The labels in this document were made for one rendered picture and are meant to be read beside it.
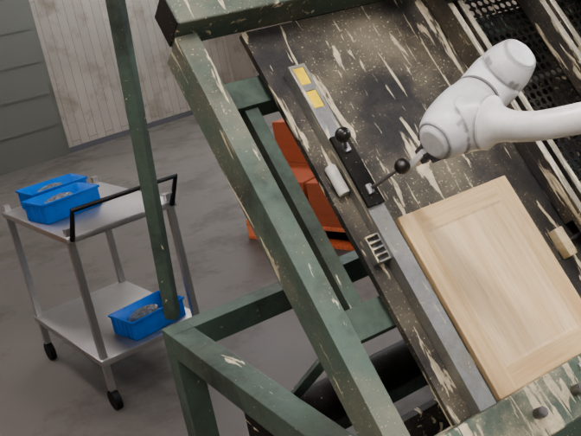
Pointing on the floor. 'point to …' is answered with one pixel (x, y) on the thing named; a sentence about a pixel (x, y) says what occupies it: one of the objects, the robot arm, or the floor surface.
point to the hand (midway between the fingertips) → (420, 157)
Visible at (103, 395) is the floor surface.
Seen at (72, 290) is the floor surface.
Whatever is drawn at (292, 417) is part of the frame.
